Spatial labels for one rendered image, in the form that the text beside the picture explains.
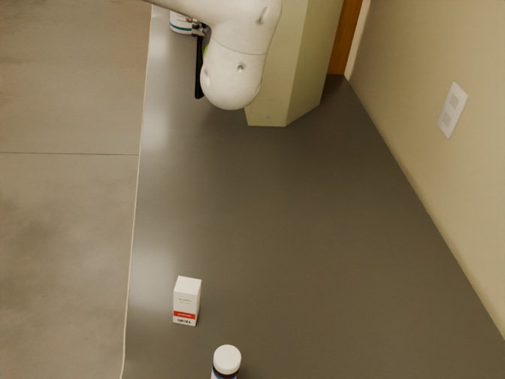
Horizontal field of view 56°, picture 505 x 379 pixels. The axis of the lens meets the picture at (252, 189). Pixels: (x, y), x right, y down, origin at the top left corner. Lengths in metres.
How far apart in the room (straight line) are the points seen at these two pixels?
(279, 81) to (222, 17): 0.57
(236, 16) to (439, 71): 0.66
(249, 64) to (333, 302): 0.47
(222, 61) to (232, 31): 0.05
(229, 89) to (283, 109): 0.58
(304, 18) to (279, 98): 0.23
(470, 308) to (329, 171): 0.48
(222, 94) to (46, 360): 1.41
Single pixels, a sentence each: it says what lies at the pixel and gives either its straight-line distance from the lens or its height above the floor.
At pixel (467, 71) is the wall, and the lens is 1.21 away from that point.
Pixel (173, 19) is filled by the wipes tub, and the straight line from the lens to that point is 1.97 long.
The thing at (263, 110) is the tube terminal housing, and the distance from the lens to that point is 1.38.
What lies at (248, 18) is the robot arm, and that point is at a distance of 0.78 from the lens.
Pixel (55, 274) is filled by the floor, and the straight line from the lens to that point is 2.26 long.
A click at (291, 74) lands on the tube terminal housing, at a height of 1.11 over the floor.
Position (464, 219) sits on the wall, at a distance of 1.18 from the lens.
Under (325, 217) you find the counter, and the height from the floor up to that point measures 0.94.
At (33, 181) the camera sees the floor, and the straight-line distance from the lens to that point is 2.75.
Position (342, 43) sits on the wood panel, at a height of 1.05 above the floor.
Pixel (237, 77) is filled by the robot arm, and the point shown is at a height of 1.31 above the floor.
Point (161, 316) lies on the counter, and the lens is 0.90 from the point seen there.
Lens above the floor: 1.67
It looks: 39 degrees down
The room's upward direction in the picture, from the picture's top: 9 degrees clockwise
